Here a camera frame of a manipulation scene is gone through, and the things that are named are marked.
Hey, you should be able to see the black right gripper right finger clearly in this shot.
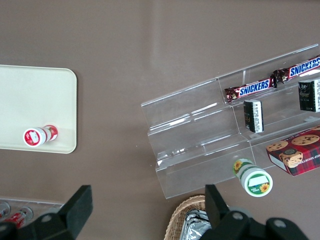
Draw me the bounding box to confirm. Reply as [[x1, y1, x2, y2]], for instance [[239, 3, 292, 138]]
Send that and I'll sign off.
[[199, 184, 310, 240]]

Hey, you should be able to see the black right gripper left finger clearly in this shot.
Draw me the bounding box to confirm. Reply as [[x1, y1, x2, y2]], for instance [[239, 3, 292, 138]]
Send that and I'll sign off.
[[0, 184, 94, 240]]

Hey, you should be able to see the oval light wicker basket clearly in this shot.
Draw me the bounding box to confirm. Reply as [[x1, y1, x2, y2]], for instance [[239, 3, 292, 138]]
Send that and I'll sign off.
[[165, 194, 214, 240]]

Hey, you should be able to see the beige plastic tray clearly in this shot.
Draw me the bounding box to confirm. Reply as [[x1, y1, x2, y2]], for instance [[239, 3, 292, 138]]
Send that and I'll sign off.
[[0, 64, 78, 155]]

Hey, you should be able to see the stack of foil containers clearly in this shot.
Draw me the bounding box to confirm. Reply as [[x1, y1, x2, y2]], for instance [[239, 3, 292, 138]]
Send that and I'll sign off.
[[184, 209, 214, 240]]

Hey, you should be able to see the clear acrylic bottle rack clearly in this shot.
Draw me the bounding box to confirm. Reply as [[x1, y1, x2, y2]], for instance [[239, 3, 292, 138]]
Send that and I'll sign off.
[[0, 196, 64, 227]]

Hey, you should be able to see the green white sunflower cup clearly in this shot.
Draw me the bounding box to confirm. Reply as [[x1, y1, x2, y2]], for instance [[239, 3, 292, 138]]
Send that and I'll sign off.
[[232, 157, 274, 197]]

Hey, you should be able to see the red white yogurt cup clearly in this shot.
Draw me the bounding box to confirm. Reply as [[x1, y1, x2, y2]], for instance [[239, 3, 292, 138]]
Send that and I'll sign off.
[[22, 124, 59, 148]]

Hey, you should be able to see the red tartan cookie box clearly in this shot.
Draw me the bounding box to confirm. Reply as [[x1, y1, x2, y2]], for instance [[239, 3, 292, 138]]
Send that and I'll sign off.
[[265, 125, 320, 178]]

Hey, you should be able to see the small black white box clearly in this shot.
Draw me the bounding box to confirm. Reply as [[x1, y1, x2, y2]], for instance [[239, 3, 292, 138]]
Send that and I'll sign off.
[[297, 79, 320, 113], [242, 99, 265, 134]]

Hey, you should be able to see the stocked clear acrylic step shelf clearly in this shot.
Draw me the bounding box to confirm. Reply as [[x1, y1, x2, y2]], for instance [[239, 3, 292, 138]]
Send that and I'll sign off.
[[216, 43, 320, 181]]

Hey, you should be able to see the Snickers chocolate bar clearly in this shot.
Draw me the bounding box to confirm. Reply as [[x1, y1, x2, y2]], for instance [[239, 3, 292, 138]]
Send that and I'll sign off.
[[272, 54, 320, 84], [223, 77, 278, 105]]

